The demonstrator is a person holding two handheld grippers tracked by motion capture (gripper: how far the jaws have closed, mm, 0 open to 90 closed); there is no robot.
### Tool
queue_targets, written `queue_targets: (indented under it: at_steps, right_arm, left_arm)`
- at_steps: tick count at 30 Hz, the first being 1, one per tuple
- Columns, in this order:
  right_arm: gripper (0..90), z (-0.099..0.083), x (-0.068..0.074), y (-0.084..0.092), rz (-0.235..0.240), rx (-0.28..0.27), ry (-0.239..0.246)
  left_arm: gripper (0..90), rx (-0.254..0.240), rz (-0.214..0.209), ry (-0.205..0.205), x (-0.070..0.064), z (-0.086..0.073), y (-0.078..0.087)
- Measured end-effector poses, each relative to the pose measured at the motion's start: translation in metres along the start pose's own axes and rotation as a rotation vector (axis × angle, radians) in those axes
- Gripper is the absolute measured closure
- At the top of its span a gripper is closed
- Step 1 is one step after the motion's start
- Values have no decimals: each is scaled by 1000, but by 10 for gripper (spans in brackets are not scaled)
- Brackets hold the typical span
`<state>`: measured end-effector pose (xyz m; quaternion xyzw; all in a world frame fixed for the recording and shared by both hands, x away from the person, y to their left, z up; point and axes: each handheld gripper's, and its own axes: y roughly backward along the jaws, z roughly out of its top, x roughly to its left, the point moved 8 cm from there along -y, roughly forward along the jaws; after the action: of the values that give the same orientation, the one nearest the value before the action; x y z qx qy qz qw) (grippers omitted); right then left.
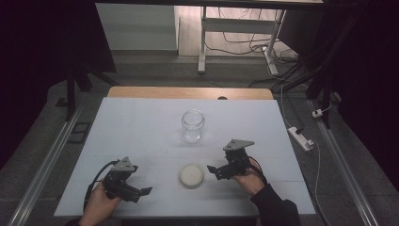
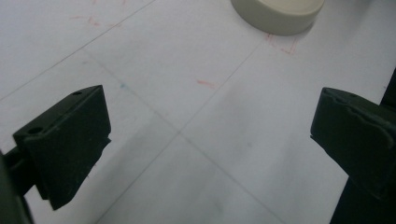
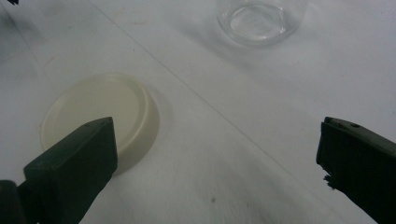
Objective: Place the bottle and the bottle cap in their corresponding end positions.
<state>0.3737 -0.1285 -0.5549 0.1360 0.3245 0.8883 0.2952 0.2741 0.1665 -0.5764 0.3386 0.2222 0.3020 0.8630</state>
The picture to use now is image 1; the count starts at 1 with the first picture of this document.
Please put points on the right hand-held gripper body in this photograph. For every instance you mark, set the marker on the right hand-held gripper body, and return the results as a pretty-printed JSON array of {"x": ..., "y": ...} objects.
[{"x": 238, "y": 160}]

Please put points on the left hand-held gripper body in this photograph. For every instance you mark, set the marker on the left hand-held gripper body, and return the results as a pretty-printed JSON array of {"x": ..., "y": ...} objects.
[{"x": 117, "y": 182}]

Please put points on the white round jar lid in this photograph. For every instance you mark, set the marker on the white round jar lid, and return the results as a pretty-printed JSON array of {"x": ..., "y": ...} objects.
[{"x": 191, "y": 175}]

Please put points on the clear glass jar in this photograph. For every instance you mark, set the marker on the clear glass jar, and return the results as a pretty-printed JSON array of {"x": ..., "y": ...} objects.
[{"x": 192, "y": 124}]

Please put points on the person's right hand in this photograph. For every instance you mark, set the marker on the person's right hand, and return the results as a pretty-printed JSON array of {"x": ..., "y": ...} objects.
[{"x": 249, "y": 183}]

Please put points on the person's left hand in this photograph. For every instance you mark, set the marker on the person's left hand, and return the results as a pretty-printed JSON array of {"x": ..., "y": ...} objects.
[{"x": 98, "y": 205}]

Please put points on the white foam board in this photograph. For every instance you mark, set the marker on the white foam board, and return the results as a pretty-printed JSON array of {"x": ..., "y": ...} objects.
[{"x": 150, "y": 132}]

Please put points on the white power strip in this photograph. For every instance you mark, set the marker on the white power strip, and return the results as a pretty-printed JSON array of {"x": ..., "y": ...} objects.
[{"x": 301, "y": 139}]

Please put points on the black plug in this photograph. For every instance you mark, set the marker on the black plug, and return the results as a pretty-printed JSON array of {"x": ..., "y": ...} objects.
[{"x": 299, "y": 130}]

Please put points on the wooden table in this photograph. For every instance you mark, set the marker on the wooden table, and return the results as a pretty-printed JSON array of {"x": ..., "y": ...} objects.
[{"x": 175, "y": 93}]

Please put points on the small white adapter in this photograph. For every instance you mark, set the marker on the small white adapter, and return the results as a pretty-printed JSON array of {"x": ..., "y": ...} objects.
[{"x": 317, "y": 113}]

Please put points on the small black floor plate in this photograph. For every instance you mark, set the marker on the small black floor plate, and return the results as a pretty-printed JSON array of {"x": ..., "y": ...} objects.
[{"x": 61, "y": 102}]

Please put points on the black tripod stand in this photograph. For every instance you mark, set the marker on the black tripod stand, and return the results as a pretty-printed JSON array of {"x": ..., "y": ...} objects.
[{"x": 71, "y": 91}]

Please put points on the black curtain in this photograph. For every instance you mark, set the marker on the black curtain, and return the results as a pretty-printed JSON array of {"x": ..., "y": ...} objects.
[
  {"x": 373, "y": 78},
  {"x": 34, "y": 62}
]

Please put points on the white cabinet panel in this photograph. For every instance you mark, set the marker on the white cabinet panel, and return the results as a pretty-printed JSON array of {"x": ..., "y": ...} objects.
[{"x": 138, "y": 26}]

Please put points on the aluminium rail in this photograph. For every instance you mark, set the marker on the aluminium rail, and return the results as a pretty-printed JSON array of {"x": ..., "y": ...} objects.
[
  {"x": 345, "y": 169},
  {"x": 44, "y": 169}
]

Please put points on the white desk frame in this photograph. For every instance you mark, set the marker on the white desk frame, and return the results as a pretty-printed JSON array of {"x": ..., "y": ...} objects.
[{"x": 238, "y": 25}]

